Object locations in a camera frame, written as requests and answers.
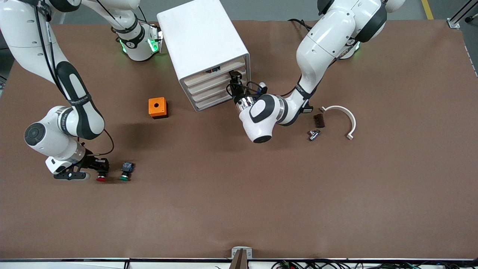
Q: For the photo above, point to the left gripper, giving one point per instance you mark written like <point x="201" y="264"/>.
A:
<point x="237" y="94"/>

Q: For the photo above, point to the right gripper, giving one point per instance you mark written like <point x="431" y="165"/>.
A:
<point x="90" y="162"/>

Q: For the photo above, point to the red push button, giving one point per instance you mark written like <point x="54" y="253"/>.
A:
<point x="101" y="178"/>

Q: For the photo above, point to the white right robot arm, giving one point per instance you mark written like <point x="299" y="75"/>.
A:
<point x="37" y="37"/>

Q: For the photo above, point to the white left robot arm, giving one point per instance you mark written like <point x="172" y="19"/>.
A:
<point x="325" y="41"/>

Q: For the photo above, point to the green push button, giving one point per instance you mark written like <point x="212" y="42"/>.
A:
<point x="127" y="169"/>

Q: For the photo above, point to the black white square push button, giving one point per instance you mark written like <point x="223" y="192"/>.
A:
<point x="308" y="110"/>

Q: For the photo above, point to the small dark electronic component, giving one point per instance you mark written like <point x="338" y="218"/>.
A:
<point x="214" y="70"/>

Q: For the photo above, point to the brown terminal block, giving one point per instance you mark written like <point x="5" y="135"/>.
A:
<point x="319" y="121"/>

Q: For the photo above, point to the white table edge strip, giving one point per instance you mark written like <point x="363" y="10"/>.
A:
<point x="74" y="265"/>

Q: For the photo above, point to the orange button enclosure box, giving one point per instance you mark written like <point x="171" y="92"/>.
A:
<point x="157" y="106"/>

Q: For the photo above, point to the silver metal key switch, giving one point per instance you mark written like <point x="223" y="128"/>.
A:
<point x="313" y="135"/>

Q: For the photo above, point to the white curved plastic bracket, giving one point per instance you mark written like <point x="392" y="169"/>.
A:
<point x="353" y="122"/>

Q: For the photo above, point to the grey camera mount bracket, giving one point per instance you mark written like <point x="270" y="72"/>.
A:
<point x="241" y="257"/>

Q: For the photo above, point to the aluminium frame profile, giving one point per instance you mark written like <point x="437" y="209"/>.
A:
<point x="453" y="23"/>

